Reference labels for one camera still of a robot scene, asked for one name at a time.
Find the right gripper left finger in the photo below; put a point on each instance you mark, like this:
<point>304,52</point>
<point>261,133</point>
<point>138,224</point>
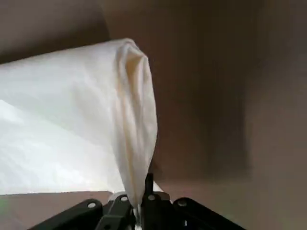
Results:
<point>96,215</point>

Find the cream tablecloth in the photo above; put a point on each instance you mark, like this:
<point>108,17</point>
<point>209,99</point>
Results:
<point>60,107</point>

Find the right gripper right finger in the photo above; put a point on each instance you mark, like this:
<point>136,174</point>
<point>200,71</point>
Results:
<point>187,215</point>

